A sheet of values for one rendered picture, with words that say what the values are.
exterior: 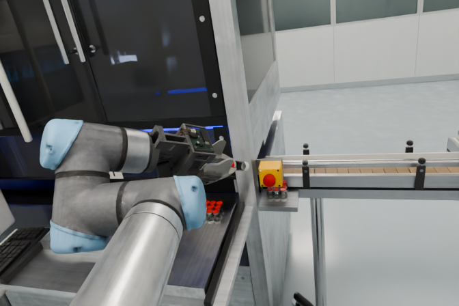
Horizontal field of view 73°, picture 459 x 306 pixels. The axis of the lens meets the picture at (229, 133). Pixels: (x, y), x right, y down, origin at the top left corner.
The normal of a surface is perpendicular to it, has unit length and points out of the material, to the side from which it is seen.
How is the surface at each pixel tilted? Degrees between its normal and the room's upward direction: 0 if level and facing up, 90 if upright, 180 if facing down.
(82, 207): 46
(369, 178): 90
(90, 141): 64
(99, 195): 23
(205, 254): 0
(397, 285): 0
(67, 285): 0
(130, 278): 33
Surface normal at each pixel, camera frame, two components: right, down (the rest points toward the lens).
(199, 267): -0.14, -0.92
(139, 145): 0.62, -0.27
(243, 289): -0.23, 0.40
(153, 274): 0.84, -0.49
